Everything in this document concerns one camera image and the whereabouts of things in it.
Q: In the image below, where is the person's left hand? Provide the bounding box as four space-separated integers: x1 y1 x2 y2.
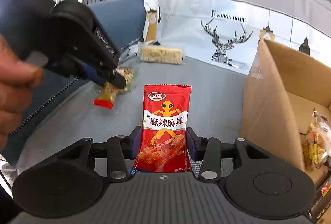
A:
0 36 44 150

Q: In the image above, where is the pale rice cracker pack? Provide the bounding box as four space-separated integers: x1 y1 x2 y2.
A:
138 41 185 64

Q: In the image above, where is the clear bag of biscuits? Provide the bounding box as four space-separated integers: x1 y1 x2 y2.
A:
302 108 330 170

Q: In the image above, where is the red spicy snack bag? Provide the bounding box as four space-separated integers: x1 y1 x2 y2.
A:
131 85 192 174

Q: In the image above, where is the dark brown snack pack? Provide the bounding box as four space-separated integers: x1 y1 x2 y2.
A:
308 176 330 223

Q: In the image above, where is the peanut bar red end pack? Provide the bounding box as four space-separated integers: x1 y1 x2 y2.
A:
93 67 139 110

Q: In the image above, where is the grey deer print sofa cover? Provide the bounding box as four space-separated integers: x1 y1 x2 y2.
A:
3 0 330 181

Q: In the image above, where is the open cardboard box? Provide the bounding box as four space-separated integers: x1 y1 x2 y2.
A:
240 39 330 186

